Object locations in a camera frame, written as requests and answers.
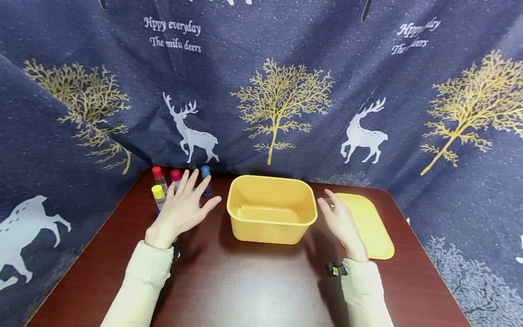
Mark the person's right hand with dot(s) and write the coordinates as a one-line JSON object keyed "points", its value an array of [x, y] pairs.
{"points": [[343, 225]]}

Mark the person's left hand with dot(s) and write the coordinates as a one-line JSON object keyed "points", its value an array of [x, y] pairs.
{"points": [[179, 213]]}

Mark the person's left thumb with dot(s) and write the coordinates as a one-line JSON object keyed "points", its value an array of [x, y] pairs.
{"points": [[209, 204]]}

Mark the person's left middle finger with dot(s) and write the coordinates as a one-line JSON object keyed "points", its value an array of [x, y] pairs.
{"points": [[192, 180]]}

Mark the person's right thumb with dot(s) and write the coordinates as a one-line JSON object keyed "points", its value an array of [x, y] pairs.
{"points": [[323, 208]]}

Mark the person's right index finger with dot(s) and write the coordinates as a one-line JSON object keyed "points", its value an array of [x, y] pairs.
{"points": [[333, 196]]}

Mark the person's left index finger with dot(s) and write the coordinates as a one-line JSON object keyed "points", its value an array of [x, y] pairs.
{"points": [[203, 187]]}

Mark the person's left little finger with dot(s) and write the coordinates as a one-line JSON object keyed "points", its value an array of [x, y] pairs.
{"points": [[170, 193]]}

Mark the person's left ring finger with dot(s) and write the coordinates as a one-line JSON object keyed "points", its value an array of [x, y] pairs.
{"points": [[182, 181]]}

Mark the person's right forearm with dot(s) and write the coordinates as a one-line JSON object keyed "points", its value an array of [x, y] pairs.
{"points": [[365, 295]]}

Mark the person's left forearm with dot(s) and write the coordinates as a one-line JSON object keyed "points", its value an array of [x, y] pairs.
{"points": [[141, 286]]}

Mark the pink-capped small bottle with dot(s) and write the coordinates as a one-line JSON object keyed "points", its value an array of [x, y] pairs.
{"points": [[175, 178]]}

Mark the blue-capped small bottle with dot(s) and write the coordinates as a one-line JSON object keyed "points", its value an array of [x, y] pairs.
{"points": [[206, 179]]}

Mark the yellow-capped small bottle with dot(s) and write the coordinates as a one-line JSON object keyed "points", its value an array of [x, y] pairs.
{"points": [[158, 196]]}

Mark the red-capped small bottle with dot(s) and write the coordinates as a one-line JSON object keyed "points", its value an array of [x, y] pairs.
{"points": [[159, 178]]}

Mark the yellow plastic lid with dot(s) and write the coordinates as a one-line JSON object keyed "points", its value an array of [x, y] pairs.
{"points": [[367, 225]]}

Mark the yellow plastic tub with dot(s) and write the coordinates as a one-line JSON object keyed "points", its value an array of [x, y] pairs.
{"points": [[271, 210]]}

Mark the black wrist band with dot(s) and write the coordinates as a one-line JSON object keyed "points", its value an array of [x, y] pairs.
{"points": [[175, 253], [336, 270]]}

